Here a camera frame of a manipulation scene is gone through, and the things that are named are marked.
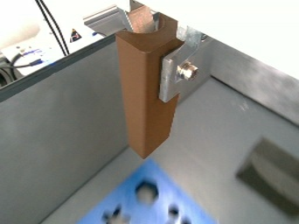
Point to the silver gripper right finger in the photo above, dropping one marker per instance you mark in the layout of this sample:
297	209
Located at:
178	63

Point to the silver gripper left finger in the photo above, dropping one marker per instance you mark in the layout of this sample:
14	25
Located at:
140	20

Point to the brown arch block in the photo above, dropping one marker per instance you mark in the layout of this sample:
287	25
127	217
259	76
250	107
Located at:
148	115

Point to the blue shape board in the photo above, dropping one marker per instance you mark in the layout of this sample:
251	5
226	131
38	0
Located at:
147	199

